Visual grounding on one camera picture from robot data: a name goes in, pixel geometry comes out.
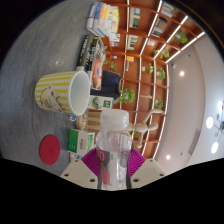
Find green and white box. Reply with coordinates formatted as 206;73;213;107
67;128;96;156

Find ceiling lights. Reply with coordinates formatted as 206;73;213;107
164;69;224;161

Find dark flat books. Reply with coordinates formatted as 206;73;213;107
75;34;108;91

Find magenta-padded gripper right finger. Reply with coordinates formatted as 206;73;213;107
128;148;167;189

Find yellow striped white mug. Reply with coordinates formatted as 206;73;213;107
34;70;92;117

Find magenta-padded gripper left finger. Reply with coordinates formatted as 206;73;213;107
60;148;101;190

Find stack of colourful books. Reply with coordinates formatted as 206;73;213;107
85;1;121;39

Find wooden artist mannequin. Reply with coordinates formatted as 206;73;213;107
75;108;166;149

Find brown wooden shelf unit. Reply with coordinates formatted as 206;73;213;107
99;0;208;161

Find dark blue chair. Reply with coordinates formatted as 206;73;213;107
99;69;123;101

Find flat round red coaster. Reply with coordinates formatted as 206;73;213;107
39;134;62;166

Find clear plastic drink bottle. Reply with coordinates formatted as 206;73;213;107
95;109;133;191

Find green and white carton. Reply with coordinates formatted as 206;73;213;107
88;95;115;111

